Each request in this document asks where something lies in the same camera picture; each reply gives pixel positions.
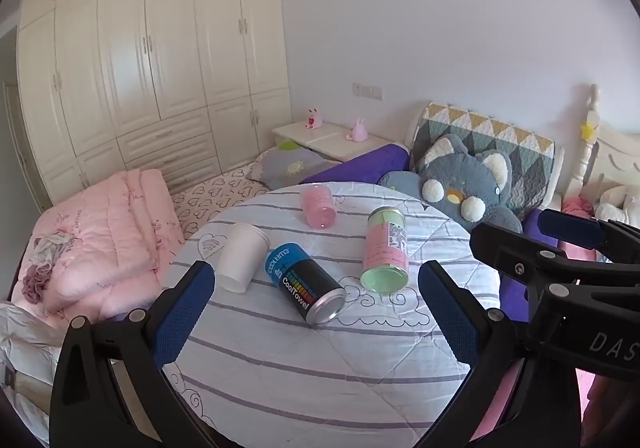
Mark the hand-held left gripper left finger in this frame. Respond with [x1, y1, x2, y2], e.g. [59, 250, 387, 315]
[49, 259, 217, 448]

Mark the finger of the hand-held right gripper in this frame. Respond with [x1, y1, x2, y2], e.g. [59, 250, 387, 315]
[469, 221, 640, 290]
[539, 208, 640, 260]

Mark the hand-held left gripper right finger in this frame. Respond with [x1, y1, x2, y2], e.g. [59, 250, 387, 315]
[418, 260, 584, 448]

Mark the white paper cup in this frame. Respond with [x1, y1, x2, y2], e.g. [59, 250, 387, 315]
[214, 223, 271, 293]

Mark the green and pink can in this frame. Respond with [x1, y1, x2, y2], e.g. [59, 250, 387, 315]
[359, 205, 410, 293]

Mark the black and blue can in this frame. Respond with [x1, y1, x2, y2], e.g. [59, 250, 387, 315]
[263, 243, 348, 327]

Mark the pink plastic cup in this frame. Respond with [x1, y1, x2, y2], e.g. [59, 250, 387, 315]
[299, 185, 338, 230]

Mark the pink crumpled cloth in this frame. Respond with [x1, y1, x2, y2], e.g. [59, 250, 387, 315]
[562, 195, 594, 217]

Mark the purple cushion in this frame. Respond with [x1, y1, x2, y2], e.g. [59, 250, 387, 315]
[499, 207, 560, 325]

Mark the white plush toy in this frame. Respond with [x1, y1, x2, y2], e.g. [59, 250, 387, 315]
[594, 183, 640, 225]

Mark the white wooden headboard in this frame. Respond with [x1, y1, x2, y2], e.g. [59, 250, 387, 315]
[559, 84, 640, 215]

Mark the grey plush cat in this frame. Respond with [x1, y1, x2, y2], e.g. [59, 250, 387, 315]
[378, 133, 524, 234]

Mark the pink folded quilt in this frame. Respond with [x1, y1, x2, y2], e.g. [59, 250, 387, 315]
[10, 167, 186, 330]

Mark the heart printed bed sheet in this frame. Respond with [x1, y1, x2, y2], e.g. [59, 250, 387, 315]
[172, 163, 271, 242]

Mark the triangle patterned quilt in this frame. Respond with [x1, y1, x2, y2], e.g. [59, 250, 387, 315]
[409, 103, 556, 225]

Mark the white striped blanket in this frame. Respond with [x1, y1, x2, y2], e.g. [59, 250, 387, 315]
[162, 181, 501, 440]

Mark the grey crumpled garment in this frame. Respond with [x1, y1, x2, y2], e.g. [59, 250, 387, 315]
[34, 232, 77, 262]

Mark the purple ruffled garment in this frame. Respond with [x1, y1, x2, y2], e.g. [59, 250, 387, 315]
[22, 262, 57, 302]

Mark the silver grey cloth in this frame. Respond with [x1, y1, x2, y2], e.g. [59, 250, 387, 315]
[0, 300, 67, 445]

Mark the purple bolster pillow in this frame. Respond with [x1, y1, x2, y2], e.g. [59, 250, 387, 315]
[299, 143, 411, 187]

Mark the grey cushion with sun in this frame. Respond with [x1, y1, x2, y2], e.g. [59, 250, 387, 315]
[246, 140, 326, 189]

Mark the pink rabbit toy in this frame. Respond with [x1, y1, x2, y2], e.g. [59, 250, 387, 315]
[346, 117, 369, 142]

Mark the white nightstand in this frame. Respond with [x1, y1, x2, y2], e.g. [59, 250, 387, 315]
[272, 120, 397, 163]

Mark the cream wardrobe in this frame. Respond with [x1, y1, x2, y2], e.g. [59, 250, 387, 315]
[16, 0, 294, 210]

